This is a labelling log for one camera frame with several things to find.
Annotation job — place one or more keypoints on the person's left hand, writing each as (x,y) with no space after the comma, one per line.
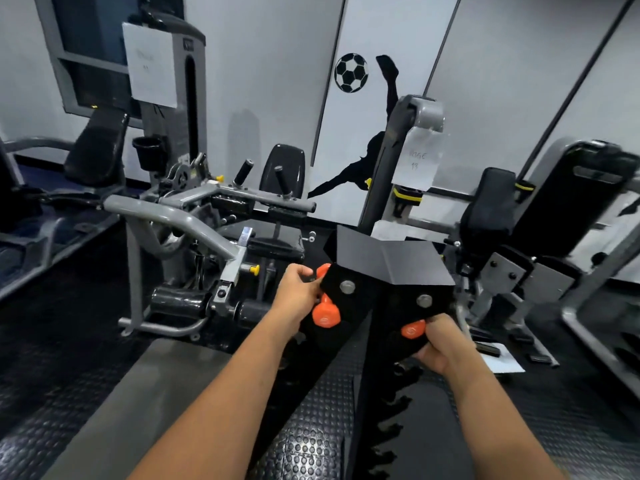
(291,299)

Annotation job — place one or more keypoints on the person's right hand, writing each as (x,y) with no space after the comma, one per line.
(450,347)

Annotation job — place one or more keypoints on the person's right thumb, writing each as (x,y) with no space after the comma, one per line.
(436,320)

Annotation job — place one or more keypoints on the person's left thumb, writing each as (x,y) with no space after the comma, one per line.
(302,271)

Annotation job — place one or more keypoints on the orange dumbbell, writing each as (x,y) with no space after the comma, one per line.
(413,328)
(326,314)

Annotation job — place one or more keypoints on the person's left forearm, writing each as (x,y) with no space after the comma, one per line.
(220,404)

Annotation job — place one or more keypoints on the person's right forearm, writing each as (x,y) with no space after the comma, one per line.
(495,424)

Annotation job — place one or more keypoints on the yellow adjustment pin knob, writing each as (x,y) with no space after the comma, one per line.
(254,268)

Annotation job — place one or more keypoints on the small black bar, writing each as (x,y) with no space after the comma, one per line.
(488,349)

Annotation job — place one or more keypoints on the black dumbbell rack tower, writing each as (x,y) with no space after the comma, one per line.
(385,274)

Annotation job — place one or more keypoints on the white paper sheet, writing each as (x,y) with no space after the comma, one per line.
(505,363)

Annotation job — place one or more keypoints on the black backrest pad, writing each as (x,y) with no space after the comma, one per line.
(287,167)

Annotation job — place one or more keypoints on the black player silhouette sticker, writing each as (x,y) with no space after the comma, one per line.
(362,162)

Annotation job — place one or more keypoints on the dark grey machine tower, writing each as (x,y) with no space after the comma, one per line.
(387,159)

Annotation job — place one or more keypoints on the grey weight stack machine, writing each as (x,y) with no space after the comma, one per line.
(170,209)

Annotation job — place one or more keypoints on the black padded gym machine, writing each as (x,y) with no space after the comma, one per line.
(550,214)

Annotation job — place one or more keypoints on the small white paper sign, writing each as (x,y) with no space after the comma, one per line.
(419,159)

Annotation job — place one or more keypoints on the black cup holder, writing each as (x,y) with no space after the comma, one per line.
(147,152)

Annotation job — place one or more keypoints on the grey floor platform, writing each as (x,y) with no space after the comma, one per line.
(135,399)

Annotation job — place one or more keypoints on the black padded seat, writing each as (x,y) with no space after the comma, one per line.
(95,149)

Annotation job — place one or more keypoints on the large white paper sign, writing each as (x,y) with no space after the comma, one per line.
(150,64)

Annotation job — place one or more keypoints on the grey framed window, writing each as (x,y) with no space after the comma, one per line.
(85,44)

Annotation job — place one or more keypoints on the grey machine frame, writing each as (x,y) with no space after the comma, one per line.
(600,314)

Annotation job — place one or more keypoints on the football wall sticker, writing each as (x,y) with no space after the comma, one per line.
(351,72)

